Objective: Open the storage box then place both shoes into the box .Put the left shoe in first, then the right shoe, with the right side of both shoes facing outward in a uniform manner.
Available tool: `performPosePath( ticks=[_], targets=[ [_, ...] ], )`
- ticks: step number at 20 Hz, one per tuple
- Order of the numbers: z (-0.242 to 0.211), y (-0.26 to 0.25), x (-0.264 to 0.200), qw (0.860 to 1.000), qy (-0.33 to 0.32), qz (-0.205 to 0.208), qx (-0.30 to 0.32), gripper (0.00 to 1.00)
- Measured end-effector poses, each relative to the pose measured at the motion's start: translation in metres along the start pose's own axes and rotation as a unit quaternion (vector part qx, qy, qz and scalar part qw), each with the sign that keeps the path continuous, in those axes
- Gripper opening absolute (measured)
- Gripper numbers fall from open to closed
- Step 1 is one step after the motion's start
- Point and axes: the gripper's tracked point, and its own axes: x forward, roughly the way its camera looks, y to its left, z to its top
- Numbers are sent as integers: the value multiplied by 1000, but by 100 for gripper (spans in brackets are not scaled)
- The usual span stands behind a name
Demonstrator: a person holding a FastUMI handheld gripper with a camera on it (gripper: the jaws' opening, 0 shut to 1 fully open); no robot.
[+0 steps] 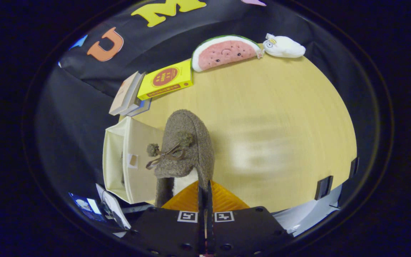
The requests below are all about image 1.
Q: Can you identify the white plush toy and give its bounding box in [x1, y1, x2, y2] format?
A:
[263, 33, 306, 59]

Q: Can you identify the cream fabric storage box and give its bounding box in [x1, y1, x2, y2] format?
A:
[102, 116, 167, 205]

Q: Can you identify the beige paperback book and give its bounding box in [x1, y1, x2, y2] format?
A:
[108, 71, 145, 116]

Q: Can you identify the blue book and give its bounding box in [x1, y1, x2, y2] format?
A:
[127, 97, 152, 117]

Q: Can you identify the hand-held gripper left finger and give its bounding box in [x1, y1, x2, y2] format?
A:
[131, 180, 206, 256]

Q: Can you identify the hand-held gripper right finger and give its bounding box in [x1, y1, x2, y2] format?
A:
[205, 180, 293, 256]

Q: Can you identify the watermelon slice plush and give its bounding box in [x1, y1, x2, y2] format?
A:
[191, 35, 262, 72]

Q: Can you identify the grey-beige book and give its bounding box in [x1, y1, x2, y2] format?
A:
[120, 73, 147, 116]

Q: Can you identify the yellow book with red circle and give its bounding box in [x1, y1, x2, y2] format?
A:
[137, 59, 194, 101]

